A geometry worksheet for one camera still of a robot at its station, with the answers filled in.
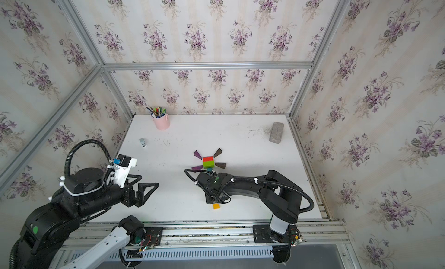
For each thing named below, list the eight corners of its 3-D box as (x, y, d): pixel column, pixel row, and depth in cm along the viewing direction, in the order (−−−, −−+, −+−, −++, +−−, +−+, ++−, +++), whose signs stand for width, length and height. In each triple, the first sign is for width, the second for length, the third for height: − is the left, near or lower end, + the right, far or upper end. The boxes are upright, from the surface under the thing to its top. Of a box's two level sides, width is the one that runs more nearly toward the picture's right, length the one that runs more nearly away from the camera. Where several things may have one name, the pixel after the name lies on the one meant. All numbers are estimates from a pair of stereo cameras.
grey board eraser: (267, 141, 109) (268, 138, 106) (272, 124, 119) (273, 120, 116) (279, 145, 107) (280, 141, 104) (283, 127, 117) (284, 123, 114)
